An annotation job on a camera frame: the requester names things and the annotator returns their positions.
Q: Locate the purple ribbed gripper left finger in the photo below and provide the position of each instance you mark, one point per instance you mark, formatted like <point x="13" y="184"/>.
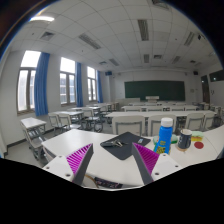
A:
<point x="78" y="162"/>

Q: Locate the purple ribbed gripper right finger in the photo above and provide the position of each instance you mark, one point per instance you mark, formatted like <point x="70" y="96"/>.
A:
<point x="146" y="160"/>

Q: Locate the blue bottle white cap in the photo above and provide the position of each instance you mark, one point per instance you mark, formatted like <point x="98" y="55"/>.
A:
<point x="165" y="135"/>

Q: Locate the black mouse pad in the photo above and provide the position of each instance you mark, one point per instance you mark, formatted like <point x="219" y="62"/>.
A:
<point x="124" y="152"/>

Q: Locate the bunch of keys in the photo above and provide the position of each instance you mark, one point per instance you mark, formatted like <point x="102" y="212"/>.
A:
<point x="115" y="143"/>

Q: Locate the white chair front centre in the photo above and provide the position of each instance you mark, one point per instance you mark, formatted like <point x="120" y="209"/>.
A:
<point x="154" y="123"/>

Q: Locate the white chair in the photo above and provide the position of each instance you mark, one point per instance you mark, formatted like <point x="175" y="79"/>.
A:
<point x="194" y="121"/>
<point x="133" y="124"/>
<point x="154" y="123"/>

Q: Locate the dark blue cup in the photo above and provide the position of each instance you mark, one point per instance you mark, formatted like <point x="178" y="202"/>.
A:
<point x="184" y="141"/>

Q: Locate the white chair front left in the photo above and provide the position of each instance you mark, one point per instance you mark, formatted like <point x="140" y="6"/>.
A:
<point x="133" y="124"/>

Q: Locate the red round coaster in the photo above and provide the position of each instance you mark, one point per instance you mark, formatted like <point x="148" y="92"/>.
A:
<point x="199" y="145"/>

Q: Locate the green yellow sponge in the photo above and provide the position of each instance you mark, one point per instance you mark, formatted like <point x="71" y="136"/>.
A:
<point x="197" y="136"/>

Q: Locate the white podium desk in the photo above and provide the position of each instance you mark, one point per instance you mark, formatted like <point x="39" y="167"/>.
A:
<point x="152" y="98"/>

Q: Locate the white chair front right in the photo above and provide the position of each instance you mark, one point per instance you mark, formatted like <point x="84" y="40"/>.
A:
<point x="194" y="121"/>

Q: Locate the green chalkboard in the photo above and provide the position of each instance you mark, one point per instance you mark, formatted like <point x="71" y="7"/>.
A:
<point x="165" y="90"/>

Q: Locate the blue curtain middle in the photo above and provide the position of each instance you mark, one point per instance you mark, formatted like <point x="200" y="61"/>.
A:
<point x="79" y="94"/>

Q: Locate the blue curtain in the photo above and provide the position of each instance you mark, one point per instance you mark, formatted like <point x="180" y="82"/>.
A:
<point x="79" y="94"/>
<point x="40" y="85"/>
<point x="99" y="88"/>

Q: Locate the blue curtain right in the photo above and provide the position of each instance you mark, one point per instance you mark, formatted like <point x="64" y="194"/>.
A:
<point x="99" y="88"/>

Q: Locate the blue curtain left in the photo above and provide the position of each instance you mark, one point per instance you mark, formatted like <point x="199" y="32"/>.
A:
<point x="40" y="85"/>

